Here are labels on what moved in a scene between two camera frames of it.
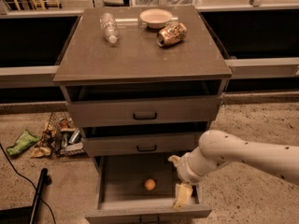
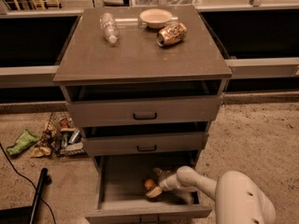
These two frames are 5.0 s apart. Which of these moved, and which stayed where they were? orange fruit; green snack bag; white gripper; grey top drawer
Moved: white gripper
Stayed: orange fruit; grey top drawer; green snack bag
